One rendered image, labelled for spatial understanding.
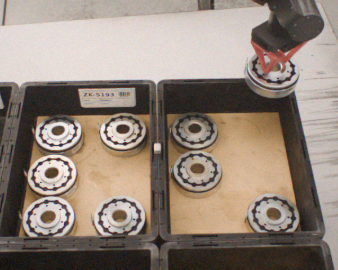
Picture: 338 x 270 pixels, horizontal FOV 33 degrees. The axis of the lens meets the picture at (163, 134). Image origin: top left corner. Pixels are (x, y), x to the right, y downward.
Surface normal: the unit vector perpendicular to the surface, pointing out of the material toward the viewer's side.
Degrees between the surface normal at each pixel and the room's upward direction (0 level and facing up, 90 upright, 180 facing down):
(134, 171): 0
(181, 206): 0
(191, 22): 0
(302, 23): 90
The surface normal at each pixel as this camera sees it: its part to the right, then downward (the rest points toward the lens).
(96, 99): 0.02, 0.78
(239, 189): 0.00, -0.62
